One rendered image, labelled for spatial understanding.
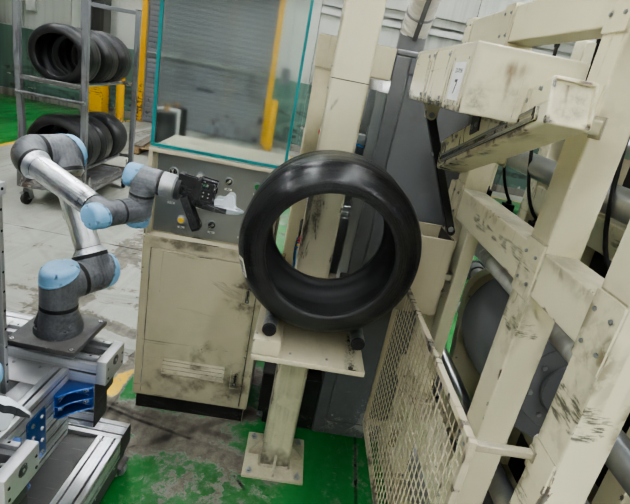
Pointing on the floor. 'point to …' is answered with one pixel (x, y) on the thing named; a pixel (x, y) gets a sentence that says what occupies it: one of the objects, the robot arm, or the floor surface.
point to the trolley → (89, 121)
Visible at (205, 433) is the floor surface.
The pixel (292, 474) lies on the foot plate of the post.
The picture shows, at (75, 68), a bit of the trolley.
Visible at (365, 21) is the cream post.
